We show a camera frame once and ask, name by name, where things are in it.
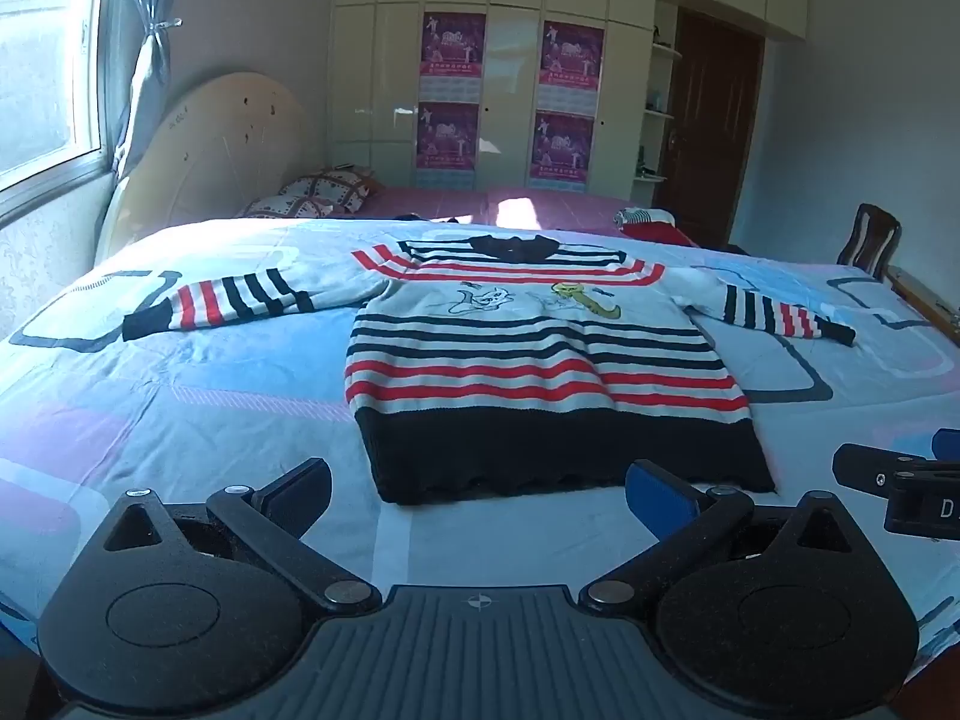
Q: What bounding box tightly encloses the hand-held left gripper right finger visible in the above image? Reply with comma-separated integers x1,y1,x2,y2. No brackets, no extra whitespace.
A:
580,460,865,620

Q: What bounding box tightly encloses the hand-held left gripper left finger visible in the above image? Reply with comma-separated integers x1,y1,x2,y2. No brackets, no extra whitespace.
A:
99,457,382,616

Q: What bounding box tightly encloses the striped knit sweater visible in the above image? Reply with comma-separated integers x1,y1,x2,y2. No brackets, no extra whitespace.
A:
122,235,857,505

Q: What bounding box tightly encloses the brown wooden furniture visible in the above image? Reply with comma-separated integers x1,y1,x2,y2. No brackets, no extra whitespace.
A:
889,266,960,346

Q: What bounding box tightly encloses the brown wooden chair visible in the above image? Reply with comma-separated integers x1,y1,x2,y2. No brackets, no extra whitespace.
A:
836,204,902,278

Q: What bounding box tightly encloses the red garment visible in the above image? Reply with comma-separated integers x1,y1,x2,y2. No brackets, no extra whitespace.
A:
626,217,700,247

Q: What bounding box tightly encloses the heart patterned pillow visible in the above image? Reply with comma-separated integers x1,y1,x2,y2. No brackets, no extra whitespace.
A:
279,167,385,212
238,193,350,220

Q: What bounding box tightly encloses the pink checked bedsheet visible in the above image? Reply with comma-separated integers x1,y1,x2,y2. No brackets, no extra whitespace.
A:
360,184,706,248

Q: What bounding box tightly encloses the cream round headboard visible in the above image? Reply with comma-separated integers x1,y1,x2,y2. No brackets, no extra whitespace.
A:
94,73,316,263

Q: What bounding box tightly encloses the brown wooden door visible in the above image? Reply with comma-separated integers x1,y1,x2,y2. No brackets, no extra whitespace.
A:
660,6,766,248

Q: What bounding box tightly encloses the cream corner shelf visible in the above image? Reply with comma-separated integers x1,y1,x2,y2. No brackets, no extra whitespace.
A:
634,0,683,185

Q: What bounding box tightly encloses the cream wardrobe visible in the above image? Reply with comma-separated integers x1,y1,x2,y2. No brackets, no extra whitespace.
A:
326,0,815,192

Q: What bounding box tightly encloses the grey curtain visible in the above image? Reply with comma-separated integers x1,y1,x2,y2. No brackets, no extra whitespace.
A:
105,0,185,173

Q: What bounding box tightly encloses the window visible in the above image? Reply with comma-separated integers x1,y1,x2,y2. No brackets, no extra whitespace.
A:
0,0,115,196

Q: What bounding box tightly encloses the pink wall poster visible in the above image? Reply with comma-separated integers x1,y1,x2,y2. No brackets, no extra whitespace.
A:
415,101,481,190
420,11,487,102
529,111,595,192
537,19,605,115

